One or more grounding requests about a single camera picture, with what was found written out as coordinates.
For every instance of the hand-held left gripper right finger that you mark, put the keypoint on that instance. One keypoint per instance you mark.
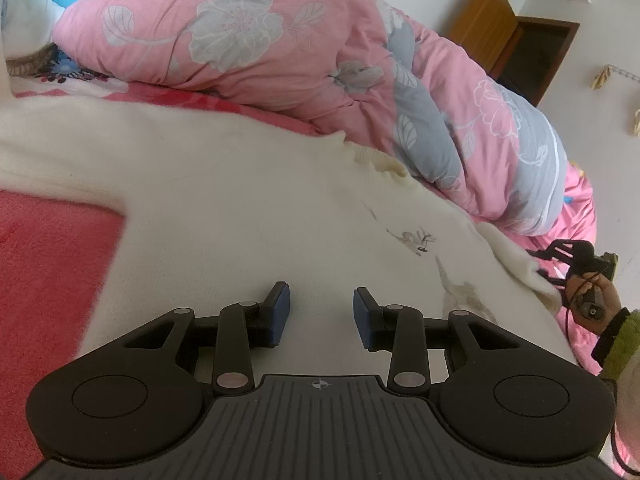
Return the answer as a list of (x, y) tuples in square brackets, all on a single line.
[(362, 317)]

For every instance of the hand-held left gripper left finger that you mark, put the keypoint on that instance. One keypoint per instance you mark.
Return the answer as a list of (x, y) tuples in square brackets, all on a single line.
[(279, 310)]

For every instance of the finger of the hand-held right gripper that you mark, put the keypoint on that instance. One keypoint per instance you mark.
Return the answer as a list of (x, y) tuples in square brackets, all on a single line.
[(555, 250), (555, 274)]

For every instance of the white fluffy sweater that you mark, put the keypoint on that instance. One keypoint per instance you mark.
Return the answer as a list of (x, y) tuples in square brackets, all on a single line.
[(225, 210)]

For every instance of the person's right forearm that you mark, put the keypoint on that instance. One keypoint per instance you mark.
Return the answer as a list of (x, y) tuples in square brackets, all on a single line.
[(625, 345)]

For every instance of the person's right hand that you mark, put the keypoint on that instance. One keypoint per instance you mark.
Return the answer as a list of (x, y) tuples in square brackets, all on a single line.
[(607, 295)]

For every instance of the pink floral bed blanket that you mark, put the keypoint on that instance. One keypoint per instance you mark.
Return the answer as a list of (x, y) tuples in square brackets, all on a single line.
[(45, 285)]

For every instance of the wooden door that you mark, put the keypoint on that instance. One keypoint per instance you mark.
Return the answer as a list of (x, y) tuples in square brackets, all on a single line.
[(490, 20)]

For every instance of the pink grey floral quilt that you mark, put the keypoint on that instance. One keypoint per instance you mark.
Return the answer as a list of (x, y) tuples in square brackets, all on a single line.
[(250, 35)]

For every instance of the brown patterned cloth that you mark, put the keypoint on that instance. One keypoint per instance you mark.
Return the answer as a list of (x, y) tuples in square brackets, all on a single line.
[(30, 62)]

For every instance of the white cloth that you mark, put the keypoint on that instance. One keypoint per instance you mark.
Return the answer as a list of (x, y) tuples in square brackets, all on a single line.
[(30, 20)]

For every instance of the beige wall hanging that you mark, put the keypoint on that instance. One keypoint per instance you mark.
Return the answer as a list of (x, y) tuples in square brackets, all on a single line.
[(636, 122), (602, 77)]

